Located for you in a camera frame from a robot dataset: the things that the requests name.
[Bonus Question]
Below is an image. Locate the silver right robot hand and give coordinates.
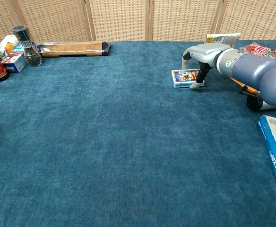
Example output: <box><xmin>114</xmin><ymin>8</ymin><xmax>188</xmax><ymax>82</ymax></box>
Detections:
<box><xmin>181</xmin><ymin>44</ymin><xmax>230</xmax><ymax>91</ymax></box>

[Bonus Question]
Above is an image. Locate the playing cards box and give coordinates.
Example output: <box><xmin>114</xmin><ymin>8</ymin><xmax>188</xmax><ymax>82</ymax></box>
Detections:
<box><xmin>171</xmin><ymin>69</ymin><xmax>206</xmax><ymax>89</ymax></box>

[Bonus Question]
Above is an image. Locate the yellow white snack packet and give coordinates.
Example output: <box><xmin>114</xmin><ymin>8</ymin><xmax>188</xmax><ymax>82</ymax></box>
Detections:
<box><xmin>204</xmin><ymin>33</ymin><xmax>242</xmax><ymax>48</ymax></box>

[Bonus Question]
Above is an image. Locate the orange candy bag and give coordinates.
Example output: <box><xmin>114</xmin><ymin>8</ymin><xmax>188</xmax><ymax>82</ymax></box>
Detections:
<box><xmin>230</xmin><ymin>42</ymin><xmax>276</xmax><ymax>98</ymax></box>

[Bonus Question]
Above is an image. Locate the black blue cylinder can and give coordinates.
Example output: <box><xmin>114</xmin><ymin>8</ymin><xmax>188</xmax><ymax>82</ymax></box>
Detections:
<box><xmin>246</xmin><ymin>93</ymin><xmax>276</xmax><ymax>112</ymax></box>

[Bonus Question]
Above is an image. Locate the woven bamboo folding screen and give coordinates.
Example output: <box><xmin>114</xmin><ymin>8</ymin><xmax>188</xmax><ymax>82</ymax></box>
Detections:
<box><xmin>0</xmin><ymin>0</ymin><xmax>276</xmax><ymax>44</ymax></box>

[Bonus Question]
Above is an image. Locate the blue calculator package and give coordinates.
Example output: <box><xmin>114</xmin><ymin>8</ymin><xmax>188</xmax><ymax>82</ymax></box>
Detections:
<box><xmin>256</xmin><ymin>114</ymin><xmax>276</xmax><ymax>183</ymax></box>

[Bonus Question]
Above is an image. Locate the blue tablecloth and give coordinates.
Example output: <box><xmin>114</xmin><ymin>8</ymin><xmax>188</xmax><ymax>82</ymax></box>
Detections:
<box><xmin>0</xmin><ymin>39</ymin><xmax>276</xmax><ymax>227</ymax></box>

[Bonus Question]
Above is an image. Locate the long brown biscuit pack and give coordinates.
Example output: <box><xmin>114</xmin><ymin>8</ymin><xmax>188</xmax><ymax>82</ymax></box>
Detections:
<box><xmin>36</xmin><ymin>41</ymin><xmax>112</xmax><ymax>58</ymax></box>

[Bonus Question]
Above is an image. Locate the glass pepper grinder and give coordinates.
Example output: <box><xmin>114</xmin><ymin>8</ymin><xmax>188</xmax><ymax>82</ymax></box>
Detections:
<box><xmin>11</xmin><ymin>25</ymin><xmax>43</xmax><ymax>68</ymax></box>

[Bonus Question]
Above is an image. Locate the blue red small box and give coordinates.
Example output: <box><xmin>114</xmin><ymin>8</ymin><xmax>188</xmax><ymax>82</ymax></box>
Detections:
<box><xmin>1</xmin><ymin>43</ymin><xmax>27</xmax><ymax>73</ymax></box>

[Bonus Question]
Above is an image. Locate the white orange juice carton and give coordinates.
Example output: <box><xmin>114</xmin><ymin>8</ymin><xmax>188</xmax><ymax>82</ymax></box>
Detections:
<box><xmin>0</xmin><ymin>34</ymin><xmax>21</xmax><ymax>60</ymax></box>

